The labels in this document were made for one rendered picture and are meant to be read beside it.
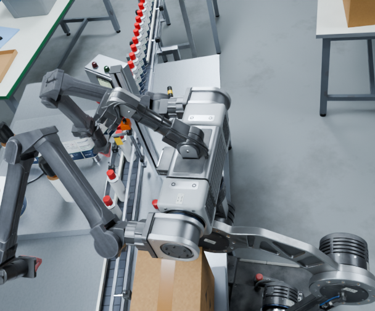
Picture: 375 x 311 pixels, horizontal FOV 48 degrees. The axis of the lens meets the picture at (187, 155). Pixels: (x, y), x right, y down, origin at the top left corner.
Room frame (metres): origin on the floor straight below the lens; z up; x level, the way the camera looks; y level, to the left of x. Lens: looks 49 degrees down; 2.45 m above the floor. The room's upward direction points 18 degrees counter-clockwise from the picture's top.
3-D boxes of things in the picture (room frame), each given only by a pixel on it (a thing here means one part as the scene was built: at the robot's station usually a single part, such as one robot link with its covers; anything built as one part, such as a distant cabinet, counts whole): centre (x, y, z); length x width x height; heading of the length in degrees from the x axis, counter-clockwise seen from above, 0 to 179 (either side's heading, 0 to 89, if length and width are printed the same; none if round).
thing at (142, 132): (1.37, 0.16, 1.17); 0.04 x 0.04 x 0.67; 74
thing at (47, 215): (1.60, 0.71, 0.86); 0.80 x 0.67 x 0.05; 164
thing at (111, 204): (1.11, 0.38, 0.98); 0.05 x 0.05 x 0.20
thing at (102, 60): (1.44, 0.20, 1.38); 0.17 x 0.10 x 0.19; 39
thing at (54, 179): (1.36, 0.60, 1.03); 0.09 x 0.09 x 0.30
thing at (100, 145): (1.41, 0.36, 1.13); 0.10 x 0.07 x 0.07; 164
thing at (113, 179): (1.25, 0.35, 0.98); 0.05 x 0.05 x 0.20
